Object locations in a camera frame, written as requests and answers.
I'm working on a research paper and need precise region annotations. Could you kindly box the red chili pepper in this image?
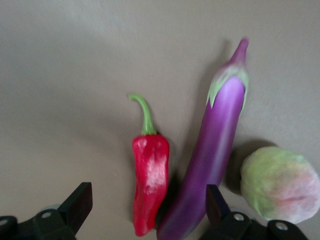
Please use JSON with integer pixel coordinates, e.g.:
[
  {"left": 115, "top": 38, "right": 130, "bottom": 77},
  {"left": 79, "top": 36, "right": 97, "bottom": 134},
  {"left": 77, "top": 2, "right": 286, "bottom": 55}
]
[{"left": 128, "top": 93, "right": 171, "bottom": 237}]

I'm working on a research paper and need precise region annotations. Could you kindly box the green pink peach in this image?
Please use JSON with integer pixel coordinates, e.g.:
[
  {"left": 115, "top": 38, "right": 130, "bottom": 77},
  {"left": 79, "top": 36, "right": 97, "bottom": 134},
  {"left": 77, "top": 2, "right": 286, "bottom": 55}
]
[{"left": 239, "top": 146, "right": 320, "bottom": 225}]

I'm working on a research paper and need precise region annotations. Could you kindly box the purple eggplant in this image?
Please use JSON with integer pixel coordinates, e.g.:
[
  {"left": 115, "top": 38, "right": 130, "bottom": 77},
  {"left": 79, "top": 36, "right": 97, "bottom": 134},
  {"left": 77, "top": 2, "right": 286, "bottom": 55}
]
[{"left": 156, "top": 37, "right": 250, "bottom": 240}]

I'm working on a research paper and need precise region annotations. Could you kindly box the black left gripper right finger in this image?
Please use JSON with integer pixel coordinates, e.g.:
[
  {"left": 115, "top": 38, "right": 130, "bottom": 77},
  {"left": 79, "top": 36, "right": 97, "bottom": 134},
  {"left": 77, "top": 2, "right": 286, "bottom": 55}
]
[{"left": 206, "top": 184, "right": 307, "bottom": 240}]

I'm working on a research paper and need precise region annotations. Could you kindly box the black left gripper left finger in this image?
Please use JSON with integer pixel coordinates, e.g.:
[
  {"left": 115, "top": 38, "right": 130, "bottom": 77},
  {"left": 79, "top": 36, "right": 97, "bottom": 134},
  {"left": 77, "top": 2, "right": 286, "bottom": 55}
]
[{"left": 0, "top": 181, "right": 94, "bottom": 240}]

